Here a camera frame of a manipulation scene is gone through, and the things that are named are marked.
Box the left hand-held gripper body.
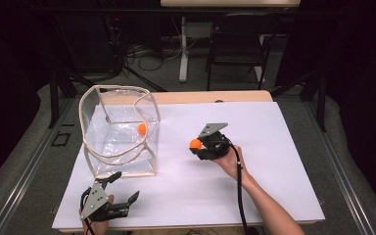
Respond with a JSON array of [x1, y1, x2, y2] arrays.
[[78, 180, 130, 223]]

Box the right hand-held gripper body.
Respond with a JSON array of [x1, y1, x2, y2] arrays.
[[196, 121, 236, 162]]

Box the clear plastic bag beige trim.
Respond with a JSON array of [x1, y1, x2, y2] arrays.
[[78, 84, 162, 180]]

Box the person's right hand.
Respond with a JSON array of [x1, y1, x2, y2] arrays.
[[211, 144, 255, 184]]

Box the person's left hand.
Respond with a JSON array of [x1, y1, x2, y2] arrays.
[[77, 194, 117, 235]]

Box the wooden table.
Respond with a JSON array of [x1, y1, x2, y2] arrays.
[[58, 89, 321, 234]]

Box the white board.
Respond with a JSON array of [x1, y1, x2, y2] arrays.
[[51, 101, 326, 230]]

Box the black square floor socket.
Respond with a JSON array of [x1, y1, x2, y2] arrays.
[[51, 130, 72, 148]]

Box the white desk leg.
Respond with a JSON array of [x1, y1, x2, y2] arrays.
[[178, 16, 191, 83]]

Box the black chair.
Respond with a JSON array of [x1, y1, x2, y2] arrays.
[[205, 12, 284, 92]]

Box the black metal stand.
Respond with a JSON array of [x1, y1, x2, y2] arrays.
[[46, 67, 79, 129], [269, 68, 328, 133]]

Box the light desk top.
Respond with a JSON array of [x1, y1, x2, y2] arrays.
[[160, 0, 303, 9]]

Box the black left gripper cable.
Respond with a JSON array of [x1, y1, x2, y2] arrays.
[[78, 187, 97, 235]]

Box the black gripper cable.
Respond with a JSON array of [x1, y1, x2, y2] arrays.
[[78, 187, 97, 235], [209, 138, 252, 235]]

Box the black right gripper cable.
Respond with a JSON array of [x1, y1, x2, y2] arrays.
[[209, 138, 252, 235]]

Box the metal floor rail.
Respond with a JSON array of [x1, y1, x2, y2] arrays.
[[0, 97, 76, 235], [303, 100, 376, 235]]

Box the floor cables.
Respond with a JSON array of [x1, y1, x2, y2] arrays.
[[122, 38, 184, 72]]

